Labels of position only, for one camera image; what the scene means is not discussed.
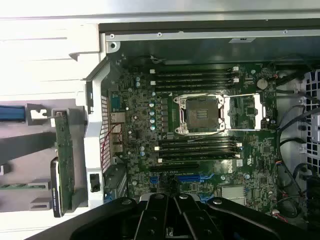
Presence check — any green RAM stick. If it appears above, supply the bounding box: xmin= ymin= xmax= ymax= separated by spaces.
xmin=0 ymin=184 xmax=30 ymax=191

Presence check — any green motherboard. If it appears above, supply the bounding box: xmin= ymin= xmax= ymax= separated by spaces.
xmin=107 ymin=58 xmax=280 ymax=216

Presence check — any open black PC case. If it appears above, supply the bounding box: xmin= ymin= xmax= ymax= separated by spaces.
xmin=68 ymin=21 xmax=320 ymax=218

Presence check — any blue expansion slot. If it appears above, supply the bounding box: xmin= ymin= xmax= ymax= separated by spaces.
xmin=177 ymin=175 xmax=201 ymax=184

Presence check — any black RAM slot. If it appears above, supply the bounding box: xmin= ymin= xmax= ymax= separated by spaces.
xmin=153 ymin=73 xmax=240 ymax=80
xmin=153 ymin=84 xmax=240 ymax=92
xmin=149 ymin=79 xmax=240 ymax=85
xmin=149 ymin=67 xmax=240 ymax=75
xmin=154 ymin=143 xmax=243 ymax=150
xmin=158 ymin=149 xmax=243 ymax=158
xmin=158 ymin=136 xmax=243 ymax=144

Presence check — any long black expansion slot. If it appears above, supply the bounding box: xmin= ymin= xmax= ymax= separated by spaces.
xmin=149 ymin=163 xmax=200 ymax=173

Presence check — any CPU socket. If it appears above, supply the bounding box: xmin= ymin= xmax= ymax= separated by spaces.
xmin=172 ymin=93 xmax=227 ymax=136

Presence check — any black wire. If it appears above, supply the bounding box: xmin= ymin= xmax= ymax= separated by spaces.
xmin=276 ymin=103 xmax=310 ymax=201

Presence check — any perforated metal drive cage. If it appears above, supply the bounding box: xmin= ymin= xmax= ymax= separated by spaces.
xmin=298 ymin=68 xmax=320 ymax=181

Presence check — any silver chipset heatsink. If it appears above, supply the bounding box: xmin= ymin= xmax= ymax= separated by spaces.
xmin=221 ymin=186 xmax=245 ymax=205

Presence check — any grey parts rack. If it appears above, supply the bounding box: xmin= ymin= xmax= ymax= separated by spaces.
xmin=0 ymin=98 xmax=89 ymax=218

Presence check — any red wire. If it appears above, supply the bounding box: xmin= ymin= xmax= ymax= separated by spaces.
xmin=101 ymin=123 xmax=123 ymax=165

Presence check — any hard disk in blue caddy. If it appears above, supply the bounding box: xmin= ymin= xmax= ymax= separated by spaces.
xmin=0 ymin=104 xmax=26 ymax=123

